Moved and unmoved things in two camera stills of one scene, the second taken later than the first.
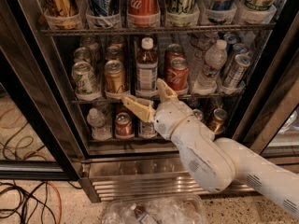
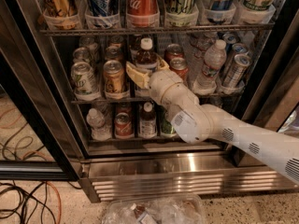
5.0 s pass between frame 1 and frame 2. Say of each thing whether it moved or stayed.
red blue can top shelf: stayed
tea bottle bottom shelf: stayed
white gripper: moved
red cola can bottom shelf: stayed
